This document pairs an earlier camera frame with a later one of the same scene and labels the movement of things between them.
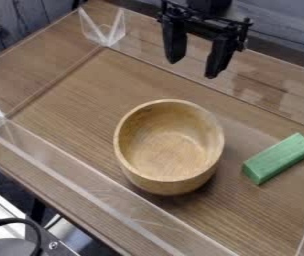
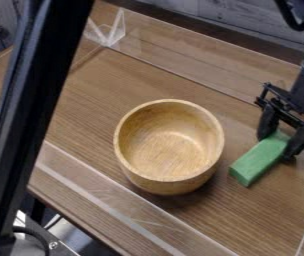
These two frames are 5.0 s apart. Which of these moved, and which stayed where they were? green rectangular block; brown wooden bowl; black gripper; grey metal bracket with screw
Moved: black gripper; green rectangular block
Stayed: grey metal bracket with screw; brown wooden bowl
